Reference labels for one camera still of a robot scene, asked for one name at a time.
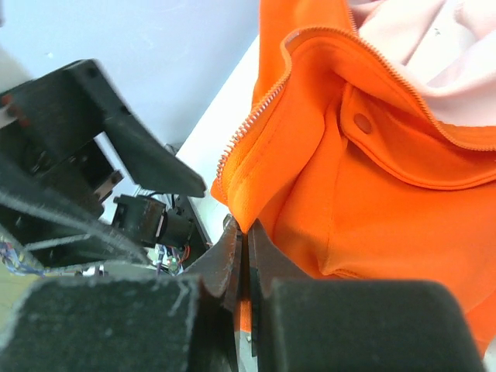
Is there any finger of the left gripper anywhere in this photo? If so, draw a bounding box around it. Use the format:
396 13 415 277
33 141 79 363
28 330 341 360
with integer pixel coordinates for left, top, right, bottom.
1 156 147 267
103 116 206 198

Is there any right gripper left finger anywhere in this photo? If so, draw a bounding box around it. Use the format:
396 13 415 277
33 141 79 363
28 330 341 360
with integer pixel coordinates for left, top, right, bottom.
1 219 242 371

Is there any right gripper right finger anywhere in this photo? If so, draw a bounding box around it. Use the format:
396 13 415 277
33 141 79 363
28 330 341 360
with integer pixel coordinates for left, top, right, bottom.
247 222 484 371

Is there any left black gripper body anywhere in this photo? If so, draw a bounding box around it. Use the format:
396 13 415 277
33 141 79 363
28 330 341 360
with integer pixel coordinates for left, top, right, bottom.
1 59 123 224

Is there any orange jacket with pink lining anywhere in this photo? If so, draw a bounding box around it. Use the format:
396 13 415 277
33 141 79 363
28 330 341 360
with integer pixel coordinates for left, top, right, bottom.
212 1 495 352

